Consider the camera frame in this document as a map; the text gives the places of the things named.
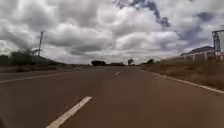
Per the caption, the dry grass verge with bushes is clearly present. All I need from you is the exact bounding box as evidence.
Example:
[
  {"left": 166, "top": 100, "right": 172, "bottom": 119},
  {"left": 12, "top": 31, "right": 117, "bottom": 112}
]
[{"left": 138, "top": 54, "right": 224, "bottom": 91}]

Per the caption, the lone distant tree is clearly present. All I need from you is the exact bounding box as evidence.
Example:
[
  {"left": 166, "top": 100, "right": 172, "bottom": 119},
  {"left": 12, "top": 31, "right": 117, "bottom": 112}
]
[{"left": 127, "top": 58, "right": 135, "bottom": 67}]

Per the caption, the distant dark tree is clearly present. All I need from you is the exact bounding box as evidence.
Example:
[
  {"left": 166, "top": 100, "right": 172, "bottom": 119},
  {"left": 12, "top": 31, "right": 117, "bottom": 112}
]
[{"left": 145, "top": 58, "right": 156, "bottom": 66}]

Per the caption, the distant low tree line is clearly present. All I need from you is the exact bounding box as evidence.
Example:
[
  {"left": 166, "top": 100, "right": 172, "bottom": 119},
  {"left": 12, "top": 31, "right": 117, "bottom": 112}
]
[{"left": 90, "top": 59, "right": 126, "bottom": 67}]

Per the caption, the row of dark trees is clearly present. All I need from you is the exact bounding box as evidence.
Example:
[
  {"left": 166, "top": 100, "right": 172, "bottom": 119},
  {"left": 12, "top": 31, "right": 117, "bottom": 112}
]
[{"left": 0, "top": 49, "right": 66, "bottom": 67}]

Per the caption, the utility pole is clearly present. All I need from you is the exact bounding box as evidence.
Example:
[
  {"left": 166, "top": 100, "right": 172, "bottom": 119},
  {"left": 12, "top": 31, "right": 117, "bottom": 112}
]
[{"left": 37, "top": 30, "right": 45, "bottom": 58}]

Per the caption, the roadside sign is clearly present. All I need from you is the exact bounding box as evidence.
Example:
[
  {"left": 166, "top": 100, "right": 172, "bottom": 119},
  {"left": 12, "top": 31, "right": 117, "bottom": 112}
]
[{"left": 211, "top": 29, "right": 224, "bottom": 61}]

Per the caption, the long low building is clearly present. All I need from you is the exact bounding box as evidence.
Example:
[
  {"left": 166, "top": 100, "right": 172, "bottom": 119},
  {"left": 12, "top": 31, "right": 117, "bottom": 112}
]
[{"left": 180, "top": 45, "right": 224, "bottom": 63}]

